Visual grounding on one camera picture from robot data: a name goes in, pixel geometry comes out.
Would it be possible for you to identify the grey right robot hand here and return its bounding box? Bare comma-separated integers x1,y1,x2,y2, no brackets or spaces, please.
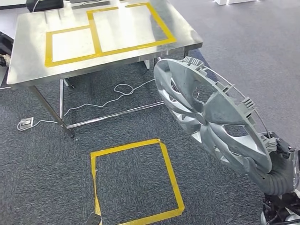
243,132,299,194

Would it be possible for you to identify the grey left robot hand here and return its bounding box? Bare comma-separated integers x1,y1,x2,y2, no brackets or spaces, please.
85,212,102,225

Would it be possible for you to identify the grey plastic wheel hubcap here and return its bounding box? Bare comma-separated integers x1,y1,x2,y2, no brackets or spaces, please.
153,56,277,174

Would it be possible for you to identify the stainless steel workbench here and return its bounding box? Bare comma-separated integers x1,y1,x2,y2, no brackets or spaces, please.
6,0,204,139

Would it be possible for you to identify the metal floor socket box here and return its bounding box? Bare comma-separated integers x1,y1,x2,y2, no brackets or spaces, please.
20,117,34,130

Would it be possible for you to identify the white floor cable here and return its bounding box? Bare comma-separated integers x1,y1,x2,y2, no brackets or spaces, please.
17,79,155,131

